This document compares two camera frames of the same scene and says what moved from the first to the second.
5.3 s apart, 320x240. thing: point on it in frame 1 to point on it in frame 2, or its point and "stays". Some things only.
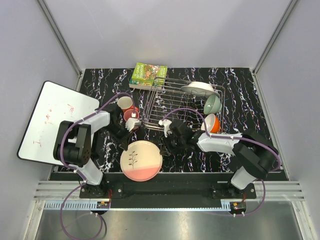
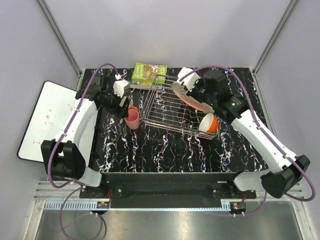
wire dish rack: [168, 101] stays
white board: [54, 104] stays
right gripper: [166, 149] to [192, 93]
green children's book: [148, 76] stays
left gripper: [123, 141] to [122, 111]
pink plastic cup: [127, 114] stays
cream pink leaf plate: [142, 161] to [181, 92]
